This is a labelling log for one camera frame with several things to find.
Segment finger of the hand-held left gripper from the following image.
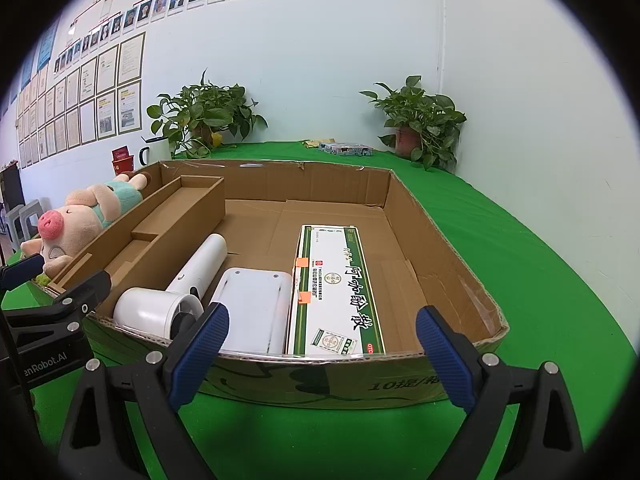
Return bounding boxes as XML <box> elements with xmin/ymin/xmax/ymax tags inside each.
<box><xmin>0</xmin><ymin>254</ymin><xmax>45</xmax><ymax>291</ymax></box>
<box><xmin>2</xmin><ymin>270</ymin><xmax>112</xmax><ymax>333</ymax></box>

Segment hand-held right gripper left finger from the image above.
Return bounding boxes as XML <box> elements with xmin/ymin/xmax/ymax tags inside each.
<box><xmin>57</xmin><ymin>302</ymin><xmax>231</xmax><ymax>480</ymax></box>

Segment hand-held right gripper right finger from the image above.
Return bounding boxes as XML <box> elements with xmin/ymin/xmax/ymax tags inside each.
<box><xmin>416</xmin><ymin>305</ymin><xmax>586</xmax><ymax>480</ymax></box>

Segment white hair dryer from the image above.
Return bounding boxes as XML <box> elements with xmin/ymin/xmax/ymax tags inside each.
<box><xmin>112</xmin><ymin>233</ymin><xmax>228</xmax><ymax>341</ymax></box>

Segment white rectangular device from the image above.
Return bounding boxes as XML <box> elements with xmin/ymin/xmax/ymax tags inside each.
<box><xmin>207</xmin><ymin>266</ymin><xmax>293</xmax><ymax>356</ymax></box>

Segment pink pig plush toy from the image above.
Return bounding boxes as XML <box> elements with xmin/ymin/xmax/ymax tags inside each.
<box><xmin>20</xmin><ymin>172</ymin><xmax>153</xmax><ymax>281</ymax></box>

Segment large cardboard box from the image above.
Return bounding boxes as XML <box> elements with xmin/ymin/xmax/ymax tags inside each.
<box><xmin>35</xmin><ymin>160</ymin><xmax>511</xmax><ymax>411</ymax></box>

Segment green and white carton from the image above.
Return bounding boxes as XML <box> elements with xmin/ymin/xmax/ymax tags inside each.
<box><xmin>285</xmin><ymin>224</ymin><xmax>387</xmax><ymax>358</ymax></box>

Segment grey plastic stool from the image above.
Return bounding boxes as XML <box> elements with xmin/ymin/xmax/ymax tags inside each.
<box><xmin>5</xmin><ymin>199</ymin><xmax>48</xmax><ymax>238</ymax></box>

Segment black cabinet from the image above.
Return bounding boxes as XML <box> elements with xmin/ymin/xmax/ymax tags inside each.
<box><xmin>0</xmin><ymin>165</ymin><xmax>25</xmax><ymax>211</ymax></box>

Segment cardboard insert tray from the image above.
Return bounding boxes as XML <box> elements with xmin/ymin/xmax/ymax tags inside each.
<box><xmin>50</xmin><ymin>175</ymin><xmax>227</xmax><ymax>306</ymax></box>

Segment red paper cup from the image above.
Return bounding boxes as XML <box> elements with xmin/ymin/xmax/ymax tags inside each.
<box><xmin>111</xmin><ymin>146</ymin><xmax>135</xmax><ymax>177</ymax></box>

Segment white enamel mug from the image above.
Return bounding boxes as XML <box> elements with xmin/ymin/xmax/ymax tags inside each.
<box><xmin>139</xmin><ymin>140</ymin><xmax>173</xmax><ymax>166</ymax></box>

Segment group of framed certificates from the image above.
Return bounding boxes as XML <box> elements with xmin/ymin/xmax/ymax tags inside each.
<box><xmin>15</xmin><ymin>32</ymin><xmax>147</xmax><ymax>171</ymax></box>

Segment patterned tissue packet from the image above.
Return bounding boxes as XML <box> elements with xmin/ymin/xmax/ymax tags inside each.
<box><xmin>319</xmin><ymin>142</ymin><xmax>375</xmax><ymax>157</ymax></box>

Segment potted plant with yellow tag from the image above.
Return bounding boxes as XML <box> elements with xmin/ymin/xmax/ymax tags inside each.
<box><xmin>146</xmin><ymin>69</ymin><xmax>268</xmax><ymax>160</ymax></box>

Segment potted plant in terracotta pot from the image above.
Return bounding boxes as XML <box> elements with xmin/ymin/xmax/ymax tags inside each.
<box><xmin>359</xmin><ymin>76</ymin><xmax>468</xmax><ymax>172</ymax></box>

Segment blue wall posters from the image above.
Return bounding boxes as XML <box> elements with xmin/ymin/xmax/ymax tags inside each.
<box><xmin>20</xmin><ymin>15</ymin><xmax>61</xmax><ymax>88</ymax></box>

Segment white wall conduit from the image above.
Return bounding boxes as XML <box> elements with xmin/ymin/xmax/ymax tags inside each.
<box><xmin>438</xmin><ymin>0</ymin><xmax>447</xmax><ymax>97</ymax></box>

